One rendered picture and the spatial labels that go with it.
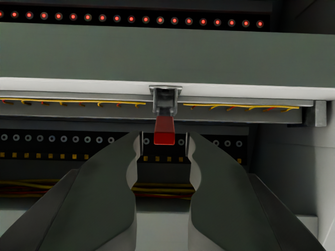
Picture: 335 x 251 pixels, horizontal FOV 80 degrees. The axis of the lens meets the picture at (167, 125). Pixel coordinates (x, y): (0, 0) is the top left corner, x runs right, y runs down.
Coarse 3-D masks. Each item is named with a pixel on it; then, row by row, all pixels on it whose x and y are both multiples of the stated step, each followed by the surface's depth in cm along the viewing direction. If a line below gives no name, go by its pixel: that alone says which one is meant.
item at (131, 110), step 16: (0, 112) 23; (16, 112) 23; (32, 112) 23; (48, 112) 23; (64, 112) 23; (80, 112) 23; (96, 112) 23; (112, 112) 23; (128, 112) 23; (144, 112) 23; (192, 112) 23; (208, 112) 23; (224, 112) 23; (240, 112) 23; (256, 112) 23; (272, 112) 23; (288, 112) 23
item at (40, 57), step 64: (0, 64) 16; (64, 64) 16; (128, 64) 16; (192, 64) 16; (256, 64) 16; (320, 64) 16; (64, 128) 35; (128, 128) 35; (192, 128) 35; (320, 128) 23
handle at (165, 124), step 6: (162, 108) 18; (168, 108) 18; (162, 114) 16; (168, 114) 16; (156, 120) 14; (162, 120) 14; (168, 120) 14; (156, 126) 12; (162, 126) 12; (168, 126) 12; (156, 132) 11; (162, 132) 11; (168, 132) 11; (174, 132) 11; (156, 138) 11; (162, 138) 11; (168, 138) 11; (174, 138) 12; (162, 144) 12; (168, 144) 12
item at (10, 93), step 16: (0, 96) 21; (16, 96) 21; (32, 96) 21; (48, 96) 21; (64, 96) 21; (80, 96) 21; (96, 96) 21; (112, 96) 21; (128, 96) 21; (144, 96) 21; (192, 96) 21
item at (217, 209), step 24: (192, 144) 11; (192, 168) 10; (216, 168) 9; (240, 168) 9; (216, 192) 8; (240, 192) 8; (192, 216) 7; (216, 216) 7; (240, 216) 7; (264, 216) 7; (192, 240) 7; (216, 240) 6; (240, 240) 6; (264, 240) 6
